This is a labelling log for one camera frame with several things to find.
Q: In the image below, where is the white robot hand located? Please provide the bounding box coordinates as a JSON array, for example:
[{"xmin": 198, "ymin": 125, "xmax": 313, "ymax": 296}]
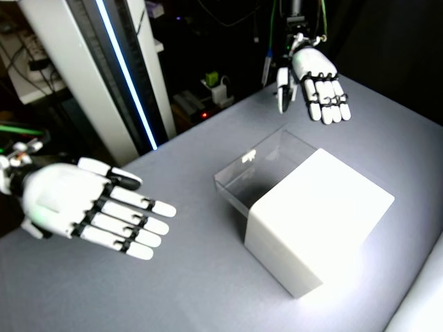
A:
[
  {"xmin": 20, "ymin": 157, "xmax": 177, "ymax": 261},
  {"xmin": 275, "ymin": 46, "xmax": 352, "ymax": 125}
]

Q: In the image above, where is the clear plastic container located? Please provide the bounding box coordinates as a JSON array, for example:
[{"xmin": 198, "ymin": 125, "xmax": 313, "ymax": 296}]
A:
[{"xmin": 213, "ymin": 126, "xmax": 318, "ymax": 219}]

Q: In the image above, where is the white box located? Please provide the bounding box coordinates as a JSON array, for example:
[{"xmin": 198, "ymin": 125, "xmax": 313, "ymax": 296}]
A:
[{"xmin": 243, "ymin": 147, "xmax": 396, "ymax": 299}]

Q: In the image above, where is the white charger block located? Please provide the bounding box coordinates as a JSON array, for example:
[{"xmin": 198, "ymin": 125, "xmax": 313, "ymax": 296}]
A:
[{"xmin": 210, "ymin": 75, "xmax": 235, "ymax": 107}]

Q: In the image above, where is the white shelf board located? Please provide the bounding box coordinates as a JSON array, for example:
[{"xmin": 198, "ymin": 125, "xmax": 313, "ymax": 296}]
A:
[{"xmin": 0, "ymin": 30, "xmax": 66, "ymax": 104}]

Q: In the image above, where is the black device with red light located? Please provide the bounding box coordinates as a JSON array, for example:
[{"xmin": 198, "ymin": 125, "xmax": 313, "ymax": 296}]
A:
[{"xmin": 171, "ymin": 90, "xmax": 222, "ymax": 126}]

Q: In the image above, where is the black power adapter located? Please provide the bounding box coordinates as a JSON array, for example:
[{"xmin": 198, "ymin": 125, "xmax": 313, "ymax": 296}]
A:
[{"xmin": 26, "ymin": 57, "xmax": 50, "ymax": 72}]

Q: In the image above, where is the blue-white light strip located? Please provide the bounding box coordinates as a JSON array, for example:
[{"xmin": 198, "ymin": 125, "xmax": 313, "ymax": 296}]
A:
[{"xmin": 95, "ymin": 0, "xmax": 159, "ymax": 151}]

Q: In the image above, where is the white upright column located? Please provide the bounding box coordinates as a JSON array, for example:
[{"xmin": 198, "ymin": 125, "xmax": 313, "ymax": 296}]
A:
[{"xmin": 17, "ymin": 0, "xmax": 177, "ymax": 167}]

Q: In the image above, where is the white power strip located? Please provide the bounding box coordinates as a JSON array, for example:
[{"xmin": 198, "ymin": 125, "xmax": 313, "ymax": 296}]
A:
[{"xmin": 19, "ymin": 30, "xmax": 48, "ymax": 60}]

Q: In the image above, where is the grey table cloth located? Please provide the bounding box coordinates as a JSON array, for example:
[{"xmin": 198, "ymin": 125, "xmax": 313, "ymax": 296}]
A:
[{"xmin": 0, "ymin": 64, "xmax": 443, "ymax": 332}]

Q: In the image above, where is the purple box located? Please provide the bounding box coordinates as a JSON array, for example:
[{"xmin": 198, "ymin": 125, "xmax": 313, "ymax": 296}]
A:
[{"xmin": 145, "ymin": 0, "xmax": 165, "ymax": 19}]

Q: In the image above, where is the green cable with blue-white plug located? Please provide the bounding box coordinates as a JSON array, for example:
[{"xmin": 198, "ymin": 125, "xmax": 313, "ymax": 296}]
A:
[{"xmin": 262, "ymin": 0, "xmax": 278, "ymax": 87}]

